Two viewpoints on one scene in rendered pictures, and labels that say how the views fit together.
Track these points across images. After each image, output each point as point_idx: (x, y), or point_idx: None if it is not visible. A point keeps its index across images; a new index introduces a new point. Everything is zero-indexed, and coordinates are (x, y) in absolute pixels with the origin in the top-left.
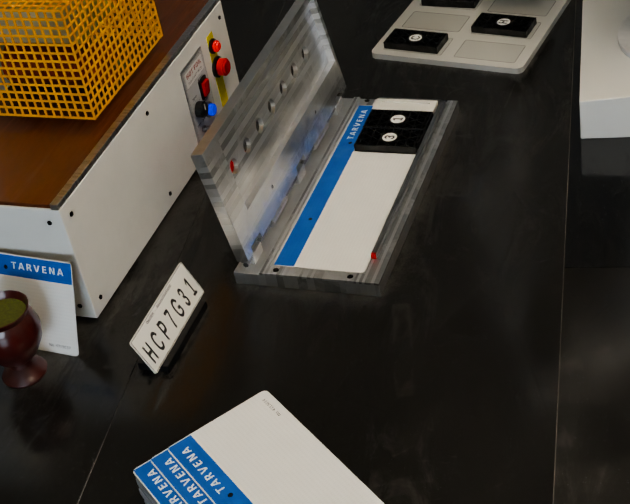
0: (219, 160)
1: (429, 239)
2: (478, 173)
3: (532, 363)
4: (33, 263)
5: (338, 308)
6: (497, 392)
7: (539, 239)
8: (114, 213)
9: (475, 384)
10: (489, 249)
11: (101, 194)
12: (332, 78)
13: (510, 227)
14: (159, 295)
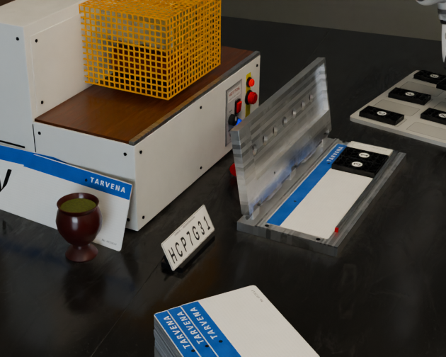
0: (247, 139)
1: (375, 230)
2: (414, 199)
3: (439, 316)
4: (106, 180)
5: (306, 258)
6: (411, 329)
7: None
8: (165, 164)
9: (396, 321)
10: (416, 244)
11: (161, 148)
12: (324, 120)
13: (432, 234)
14: (186, 220)
